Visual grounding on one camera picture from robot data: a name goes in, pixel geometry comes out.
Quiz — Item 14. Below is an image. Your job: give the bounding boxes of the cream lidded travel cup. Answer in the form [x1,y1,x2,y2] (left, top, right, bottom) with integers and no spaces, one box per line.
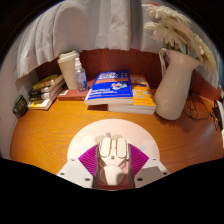
[56,49,81,91]

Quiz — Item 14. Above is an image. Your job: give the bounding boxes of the white daisy flower bunch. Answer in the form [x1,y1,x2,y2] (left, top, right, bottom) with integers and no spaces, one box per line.
[141,2,218,73]

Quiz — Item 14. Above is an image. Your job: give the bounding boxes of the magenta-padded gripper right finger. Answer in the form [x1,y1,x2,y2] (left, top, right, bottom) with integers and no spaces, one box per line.
[127,143,170,189]

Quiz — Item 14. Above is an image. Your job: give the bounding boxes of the yellow cover book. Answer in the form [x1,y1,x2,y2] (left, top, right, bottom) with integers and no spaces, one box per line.
[32,73,64,91]

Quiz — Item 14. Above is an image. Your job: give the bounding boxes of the red-brown hardcover book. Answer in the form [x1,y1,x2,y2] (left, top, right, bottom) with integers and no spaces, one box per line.
[57,79,96,102]

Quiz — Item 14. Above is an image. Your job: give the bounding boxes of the clear spray bottle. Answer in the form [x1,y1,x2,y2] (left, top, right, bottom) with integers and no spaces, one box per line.
[73,57,88,93]

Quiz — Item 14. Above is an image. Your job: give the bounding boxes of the white device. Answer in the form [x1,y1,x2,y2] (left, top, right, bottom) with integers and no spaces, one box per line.
[213,99,224,134]

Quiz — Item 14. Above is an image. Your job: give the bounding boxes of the white pleated curtain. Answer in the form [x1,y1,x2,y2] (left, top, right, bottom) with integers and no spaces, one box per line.
[14,0,214,79]

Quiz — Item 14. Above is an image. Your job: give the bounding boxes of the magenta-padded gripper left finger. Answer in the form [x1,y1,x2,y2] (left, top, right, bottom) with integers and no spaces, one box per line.
[56,143,100,189]

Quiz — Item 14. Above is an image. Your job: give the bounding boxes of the yellow and white book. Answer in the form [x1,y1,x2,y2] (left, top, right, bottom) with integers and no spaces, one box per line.
[27,89,63,111]

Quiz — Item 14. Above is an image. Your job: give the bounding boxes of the white computer mouse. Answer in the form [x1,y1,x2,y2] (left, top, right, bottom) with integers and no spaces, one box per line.
[98,136,130,186]

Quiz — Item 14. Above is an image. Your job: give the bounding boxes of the dark mug with green inside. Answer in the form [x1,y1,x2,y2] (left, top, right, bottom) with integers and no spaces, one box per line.
[12,94,29,118]

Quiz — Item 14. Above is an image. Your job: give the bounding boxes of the orange book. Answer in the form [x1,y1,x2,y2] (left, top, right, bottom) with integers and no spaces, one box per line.
[107,74,157,116]

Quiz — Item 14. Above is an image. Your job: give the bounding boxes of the white ceramic jug vase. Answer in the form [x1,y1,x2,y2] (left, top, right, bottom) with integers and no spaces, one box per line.
[153,47,202,121]

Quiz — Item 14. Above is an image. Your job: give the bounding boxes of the black spine book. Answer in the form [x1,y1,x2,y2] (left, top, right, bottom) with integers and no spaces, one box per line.
[28,84,64,102]

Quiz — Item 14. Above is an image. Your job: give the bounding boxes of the black cable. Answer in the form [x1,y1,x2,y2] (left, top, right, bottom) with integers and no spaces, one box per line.
[183,69,218,123]

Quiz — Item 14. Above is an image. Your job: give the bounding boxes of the round pink cartoon mouse pad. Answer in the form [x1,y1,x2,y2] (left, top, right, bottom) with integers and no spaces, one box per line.
[67,118,161,168]

